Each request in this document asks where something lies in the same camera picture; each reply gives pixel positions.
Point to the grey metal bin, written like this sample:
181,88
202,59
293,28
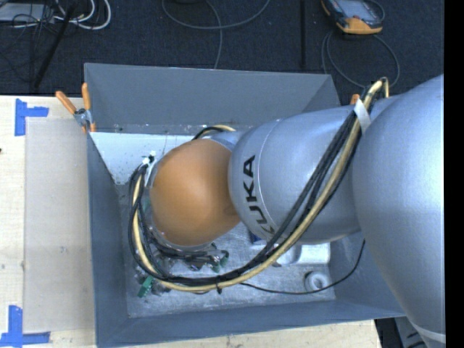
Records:
108,238

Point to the white and blue bottle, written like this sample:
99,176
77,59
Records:
312,254

